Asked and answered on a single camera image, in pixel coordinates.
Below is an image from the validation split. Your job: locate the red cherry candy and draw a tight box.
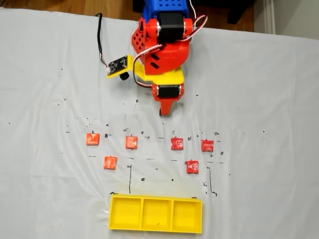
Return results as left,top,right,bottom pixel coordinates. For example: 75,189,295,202
170,137,184,150
186,160,199,174
201,139,214,152

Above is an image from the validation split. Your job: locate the orange candy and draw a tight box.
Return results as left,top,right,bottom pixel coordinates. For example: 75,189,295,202
86,133,101,147
125,135,138,149
103,156,118,170

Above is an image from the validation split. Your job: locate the yellow three-compartment box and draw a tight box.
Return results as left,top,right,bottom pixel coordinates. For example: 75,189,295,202
108,194,204,235

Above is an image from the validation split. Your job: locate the dark furniture leg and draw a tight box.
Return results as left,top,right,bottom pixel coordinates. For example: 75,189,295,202
227,0,249,25

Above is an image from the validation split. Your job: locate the white door trim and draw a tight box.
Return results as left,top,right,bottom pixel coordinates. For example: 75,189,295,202
263,0,277,34

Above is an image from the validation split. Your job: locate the white plastic table cover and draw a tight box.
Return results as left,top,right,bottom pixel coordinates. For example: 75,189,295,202
0,7,319,239

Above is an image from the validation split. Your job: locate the camera board on yellow mount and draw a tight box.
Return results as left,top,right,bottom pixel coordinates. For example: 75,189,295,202
106,54,152,82

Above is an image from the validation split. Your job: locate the black camera cable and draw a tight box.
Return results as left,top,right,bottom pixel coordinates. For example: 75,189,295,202
96,12,110,69

